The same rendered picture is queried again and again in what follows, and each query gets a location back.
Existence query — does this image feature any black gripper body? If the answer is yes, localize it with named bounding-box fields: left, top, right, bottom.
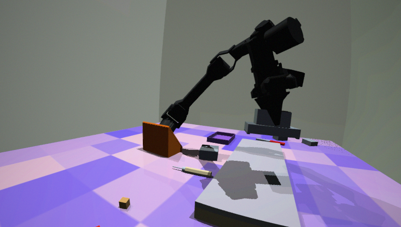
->
left=251, top=56, right=297, bottom=98

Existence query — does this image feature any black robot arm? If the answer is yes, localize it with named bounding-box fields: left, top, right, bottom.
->
left=159, top=17, right=305, bottom=132

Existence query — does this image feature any tan hexagonal awl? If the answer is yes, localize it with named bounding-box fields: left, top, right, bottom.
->
left=180, top=166, right=212, bottom=177

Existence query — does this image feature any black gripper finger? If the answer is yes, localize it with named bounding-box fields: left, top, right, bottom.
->
left=255, top=98, right=267, bottom=110
left=260, top=91, right=290, bottom=126

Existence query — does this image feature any grey floor panel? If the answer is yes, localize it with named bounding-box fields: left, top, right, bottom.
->
left=194, top=139, right=301, bottom=227

